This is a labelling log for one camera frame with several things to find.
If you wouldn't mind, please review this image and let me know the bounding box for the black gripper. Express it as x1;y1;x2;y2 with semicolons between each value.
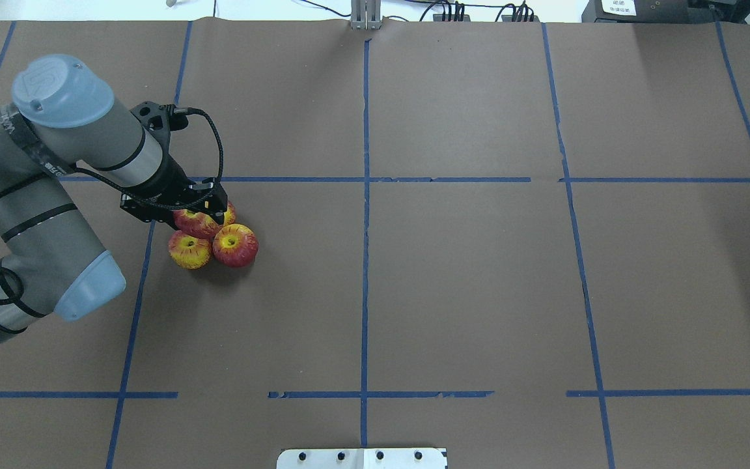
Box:
120;155;227;229

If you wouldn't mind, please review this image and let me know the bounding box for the red yellow apple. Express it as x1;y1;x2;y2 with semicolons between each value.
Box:
172;210;223;240
212;223;259;269
221;200;237;226
167;231;212;270

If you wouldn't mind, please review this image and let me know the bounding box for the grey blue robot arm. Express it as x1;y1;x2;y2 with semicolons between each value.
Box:
0;54;227;344

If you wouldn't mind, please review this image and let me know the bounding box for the red yellow apple top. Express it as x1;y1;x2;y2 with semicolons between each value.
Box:
221;200;237;226

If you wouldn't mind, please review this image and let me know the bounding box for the red yellow apple front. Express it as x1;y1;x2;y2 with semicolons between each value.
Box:
212;223;259;269

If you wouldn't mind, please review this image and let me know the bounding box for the brown paper table cover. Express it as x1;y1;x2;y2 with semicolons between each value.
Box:
0;18;750;468

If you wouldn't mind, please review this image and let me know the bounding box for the black device top right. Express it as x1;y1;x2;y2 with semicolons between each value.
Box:
580;1;715;24

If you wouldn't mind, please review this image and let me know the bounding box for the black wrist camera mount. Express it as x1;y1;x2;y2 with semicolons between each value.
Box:
129;101;189;136

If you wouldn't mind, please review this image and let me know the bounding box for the white metal base plate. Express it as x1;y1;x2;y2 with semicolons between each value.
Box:
276;448;449;468

